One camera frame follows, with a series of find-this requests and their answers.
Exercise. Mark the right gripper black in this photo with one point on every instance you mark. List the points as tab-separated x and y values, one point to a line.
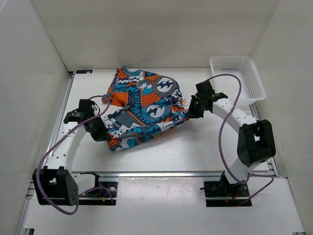
192	113

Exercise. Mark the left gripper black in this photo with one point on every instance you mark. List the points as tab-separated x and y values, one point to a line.
103	134

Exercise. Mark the colourful patterned shorts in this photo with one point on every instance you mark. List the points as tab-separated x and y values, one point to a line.
149	104

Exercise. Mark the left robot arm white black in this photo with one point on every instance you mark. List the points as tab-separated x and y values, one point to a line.
54	182

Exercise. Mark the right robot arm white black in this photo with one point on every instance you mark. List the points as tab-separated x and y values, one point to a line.
255	137

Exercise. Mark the white plastic basket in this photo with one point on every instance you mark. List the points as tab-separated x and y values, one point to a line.
238	77

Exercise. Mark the black label tag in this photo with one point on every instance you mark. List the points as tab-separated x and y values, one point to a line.
84	71

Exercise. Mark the aluminium rail front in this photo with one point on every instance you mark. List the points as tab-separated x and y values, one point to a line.
162	174

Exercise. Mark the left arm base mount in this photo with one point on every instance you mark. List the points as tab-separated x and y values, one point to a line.
94	190

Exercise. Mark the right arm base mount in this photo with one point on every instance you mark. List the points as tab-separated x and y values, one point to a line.
223	194

